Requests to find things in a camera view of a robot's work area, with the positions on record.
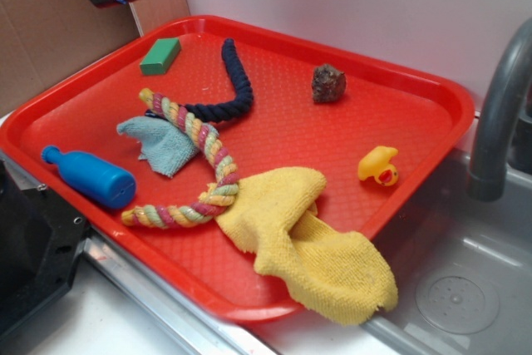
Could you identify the green rectangular block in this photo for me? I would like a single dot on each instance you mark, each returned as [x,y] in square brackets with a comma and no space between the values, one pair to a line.
[161,55]

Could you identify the red plastic tray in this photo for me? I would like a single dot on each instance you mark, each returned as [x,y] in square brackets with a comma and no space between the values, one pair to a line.
[421,115]

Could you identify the light teal cloth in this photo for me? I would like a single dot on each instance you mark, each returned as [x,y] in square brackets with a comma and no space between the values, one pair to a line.
[162,145]

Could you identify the blue plastic bottle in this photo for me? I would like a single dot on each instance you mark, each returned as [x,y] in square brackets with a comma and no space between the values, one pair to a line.
[107,184]

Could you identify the brown rough rock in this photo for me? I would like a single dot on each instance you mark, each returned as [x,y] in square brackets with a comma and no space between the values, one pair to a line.
[328,84]

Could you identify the yellow rubber duck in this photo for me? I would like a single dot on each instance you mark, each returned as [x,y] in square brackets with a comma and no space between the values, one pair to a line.
[377,164]

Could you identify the yellow cloth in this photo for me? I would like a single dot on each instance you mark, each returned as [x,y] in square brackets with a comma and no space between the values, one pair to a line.
[341,276]

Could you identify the grey sink faucet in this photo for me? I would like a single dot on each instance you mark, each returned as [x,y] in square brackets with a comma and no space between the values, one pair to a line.
[503,133]

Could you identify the grey toy sink basin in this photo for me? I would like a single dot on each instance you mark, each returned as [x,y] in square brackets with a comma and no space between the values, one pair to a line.
[462,266]

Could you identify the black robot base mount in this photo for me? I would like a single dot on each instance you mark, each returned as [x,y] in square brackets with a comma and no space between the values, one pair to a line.
[42,237]

